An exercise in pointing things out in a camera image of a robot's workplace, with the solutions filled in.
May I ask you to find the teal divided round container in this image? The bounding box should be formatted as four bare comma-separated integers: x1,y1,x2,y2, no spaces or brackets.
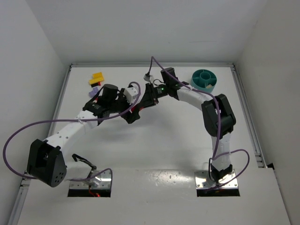
191,69,217,93

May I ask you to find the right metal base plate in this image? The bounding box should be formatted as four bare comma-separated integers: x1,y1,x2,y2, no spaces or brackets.
195,170,239,190

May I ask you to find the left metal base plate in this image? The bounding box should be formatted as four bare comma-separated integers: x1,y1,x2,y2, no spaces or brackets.
69,169,113,191

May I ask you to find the red lego brick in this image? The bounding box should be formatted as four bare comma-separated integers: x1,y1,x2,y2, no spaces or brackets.
131,105,143,113

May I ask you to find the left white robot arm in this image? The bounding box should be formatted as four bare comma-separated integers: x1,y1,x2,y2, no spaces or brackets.
27,82,141,187

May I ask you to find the purple lego brick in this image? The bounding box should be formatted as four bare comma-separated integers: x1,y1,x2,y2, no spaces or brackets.
89,88,99,98

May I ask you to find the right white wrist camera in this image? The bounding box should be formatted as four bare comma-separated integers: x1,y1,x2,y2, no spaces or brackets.
143,73,154,83

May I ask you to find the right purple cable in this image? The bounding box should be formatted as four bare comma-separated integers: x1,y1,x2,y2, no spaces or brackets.
149,56,250,191

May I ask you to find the metal base plate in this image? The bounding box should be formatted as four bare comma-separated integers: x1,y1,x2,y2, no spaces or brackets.
195,170,239,190
69,169,113,191

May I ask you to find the yellow lego brick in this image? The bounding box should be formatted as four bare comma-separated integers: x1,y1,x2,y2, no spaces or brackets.
92,72,105,82
89,77,104,85

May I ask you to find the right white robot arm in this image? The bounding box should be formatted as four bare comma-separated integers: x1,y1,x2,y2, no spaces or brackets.
136,67,236,183

